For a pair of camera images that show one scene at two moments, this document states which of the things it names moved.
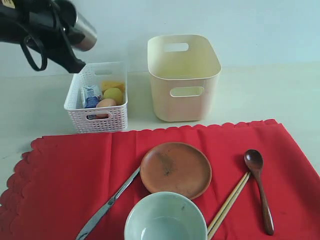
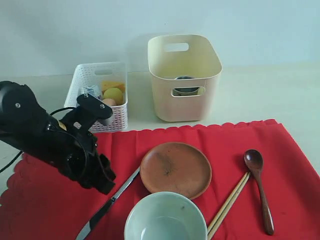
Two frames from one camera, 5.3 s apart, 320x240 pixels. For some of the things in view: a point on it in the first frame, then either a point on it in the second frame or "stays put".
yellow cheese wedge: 108,84 stays put
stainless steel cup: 84,27 → 189,91
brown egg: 105,102 stays put
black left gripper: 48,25 → 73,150
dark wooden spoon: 254,160 stays put
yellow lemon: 113,93 stays put
